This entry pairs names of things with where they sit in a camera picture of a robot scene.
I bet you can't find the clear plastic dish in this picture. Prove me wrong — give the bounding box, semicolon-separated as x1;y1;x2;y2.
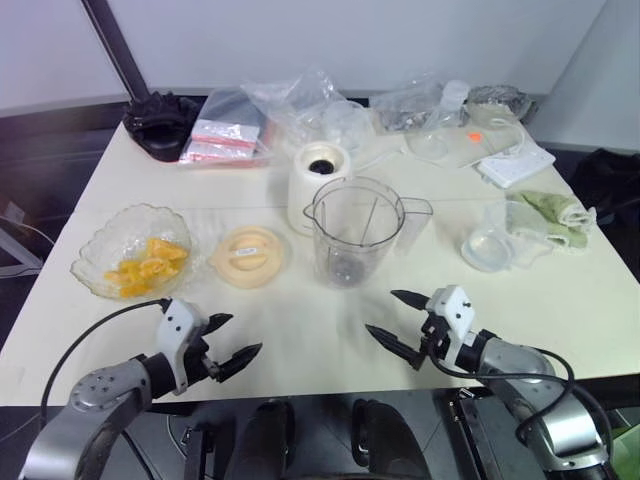
403;130;452;162

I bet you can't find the pink white zip bag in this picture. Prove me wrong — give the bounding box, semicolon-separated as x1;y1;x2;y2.
192;118;262;147
180;140;258;165

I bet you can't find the clear blender jar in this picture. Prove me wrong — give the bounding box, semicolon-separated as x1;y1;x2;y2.
302;176;434;290

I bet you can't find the small translucent white cup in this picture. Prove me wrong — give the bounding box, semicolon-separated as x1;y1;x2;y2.
442;79;472;109

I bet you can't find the plastic bag with grey contents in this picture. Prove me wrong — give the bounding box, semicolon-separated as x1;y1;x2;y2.
372;74;471;134

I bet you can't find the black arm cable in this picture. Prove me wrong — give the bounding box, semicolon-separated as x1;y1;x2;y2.
514;347;577;446
39;298;171;421

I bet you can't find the cream blender lid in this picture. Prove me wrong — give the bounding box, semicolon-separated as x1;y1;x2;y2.
208;225;294;290

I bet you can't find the dark zip bag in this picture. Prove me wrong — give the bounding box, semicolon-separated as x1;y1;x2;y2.
202;88;272;131

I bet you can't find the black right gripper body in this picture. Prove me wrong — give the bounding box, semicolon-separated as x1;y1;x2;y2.
419;310;452;370

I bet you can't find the black bag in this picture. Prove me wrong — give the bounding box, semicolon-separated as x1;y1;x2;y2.
569;147;640;227

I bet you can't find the dark rounded shape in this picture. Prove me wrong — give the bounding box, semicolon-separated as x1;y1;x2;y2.
351;398;432;480
233;398;297;480

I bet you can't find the white blender base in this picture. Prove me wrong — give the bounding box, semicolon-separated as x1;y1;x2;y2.
286;141;356;236

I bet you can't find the clear crumpled plastic bag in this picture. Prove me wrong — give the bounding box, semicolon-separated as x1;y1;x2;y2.
239;69;372;152

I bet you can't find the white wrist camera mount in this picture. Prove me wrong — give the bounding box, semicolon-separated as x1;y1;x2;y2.
157;298;204;396
427;284;479;374

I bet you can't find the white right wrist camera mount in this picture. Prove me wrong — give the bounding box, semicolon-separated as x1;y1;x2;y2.
427;284;479;374

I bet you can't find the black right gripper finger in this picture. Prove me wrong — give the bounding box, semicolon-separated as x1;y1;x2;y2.
364;323;427;372
389;289;431;314

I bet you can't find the clear round container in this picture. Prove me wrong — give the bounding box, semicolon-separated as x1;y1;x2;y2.
460;230;516;273

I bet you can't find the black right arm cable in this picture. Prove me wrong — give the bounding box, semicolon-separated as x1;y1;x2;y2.
514;347;577;446

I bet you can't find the clear glass bowl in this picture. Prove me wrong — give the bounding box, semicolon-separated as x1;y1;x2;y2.
69;202;201;301

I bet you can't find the clear sheet with orange sticker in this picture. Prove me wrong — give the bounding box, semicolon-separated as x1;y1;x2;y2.
434;115;532;169

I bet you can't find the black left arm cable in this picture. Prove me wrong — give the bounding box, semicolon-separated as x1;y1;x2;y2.
39;298;171;421

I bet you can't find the green cloth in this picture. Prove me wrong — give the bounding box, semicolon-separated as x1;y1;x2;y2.
504;189;599;249

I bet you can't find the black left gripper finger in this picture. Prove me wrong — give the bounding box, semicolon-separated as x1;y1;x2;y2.
206;313;235;335
215;342;264;384

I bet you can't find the grey crumpled bag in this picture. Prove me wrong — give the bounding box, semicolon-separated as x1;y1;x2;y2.
467;84;537;121

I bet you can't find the black stand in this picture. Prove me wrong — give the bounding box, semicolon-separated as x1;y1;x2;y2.
87;0;187;162

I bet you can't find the white power strip cable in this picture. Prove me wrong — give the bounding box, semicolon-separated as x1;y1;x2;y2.
492;117;532;152

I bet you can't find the black crumpled cloth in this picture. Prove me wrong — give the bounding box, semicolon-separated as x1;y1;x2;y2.
123;91;199;146

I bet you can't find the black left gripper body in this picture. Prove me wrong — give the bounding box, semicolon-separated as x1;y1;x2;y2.
183;319;224;389

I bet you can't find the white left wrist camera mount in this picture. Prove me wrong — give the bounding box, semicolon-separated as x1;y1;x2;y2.
157;298;204;396

